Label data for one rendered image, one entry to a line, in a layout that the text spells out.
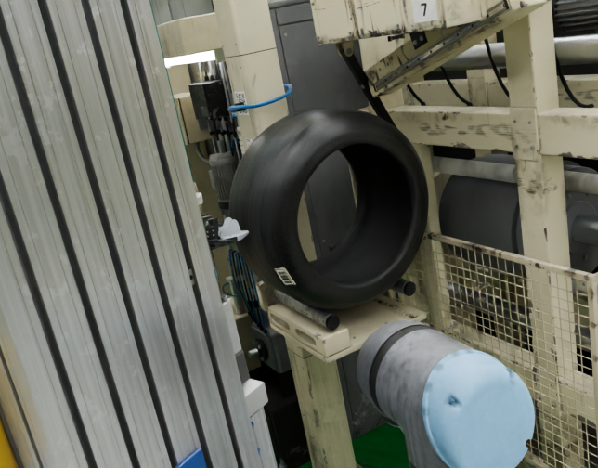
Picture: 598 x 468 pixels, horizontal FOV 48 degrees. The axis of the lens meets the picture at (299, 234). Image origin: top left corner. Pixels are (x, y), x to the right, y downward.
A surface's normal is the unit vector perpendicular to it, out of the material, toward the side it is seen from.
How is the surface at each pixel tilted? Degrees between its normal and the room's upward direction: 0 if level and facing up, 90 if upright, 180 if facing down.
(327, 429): 90
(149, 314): 90
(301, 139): 49
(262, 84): 90
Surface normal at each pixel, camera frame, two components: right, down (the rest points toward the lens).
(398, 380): -0.83, -0.30
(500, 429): 0.41, 0.07
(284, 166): -0.22, -0.22
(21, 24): 0.77, 0.04
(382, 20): -0.85, 0.30
